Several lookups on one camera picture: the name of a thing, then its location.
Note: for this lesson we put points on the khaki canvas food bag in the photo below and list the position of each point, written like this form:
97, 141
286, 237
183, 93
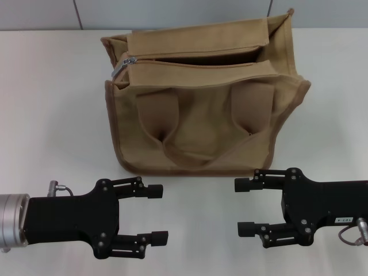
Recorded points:
201, 129

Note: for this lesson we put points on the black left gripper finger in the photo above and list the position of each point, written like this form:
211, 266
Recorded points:
135, 188
138, 244

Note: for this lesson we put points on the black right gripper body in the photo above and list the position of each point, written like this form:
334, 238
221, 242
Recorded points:
316, 204

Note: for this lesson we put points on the silver metal zipper pull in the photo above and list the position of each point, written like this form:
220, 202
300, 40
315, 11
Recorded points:
119, 69

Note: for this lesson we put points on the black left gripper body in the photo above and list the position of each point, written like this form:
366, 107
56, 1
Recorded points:
74, 218

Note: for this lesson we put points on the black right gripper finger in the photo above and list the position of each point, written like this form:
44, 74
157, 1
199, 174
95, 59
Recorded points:
270, 234
258, 182

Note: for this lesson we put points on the white and silver left arm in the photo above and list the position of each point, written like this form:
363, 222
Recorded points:
11, 218

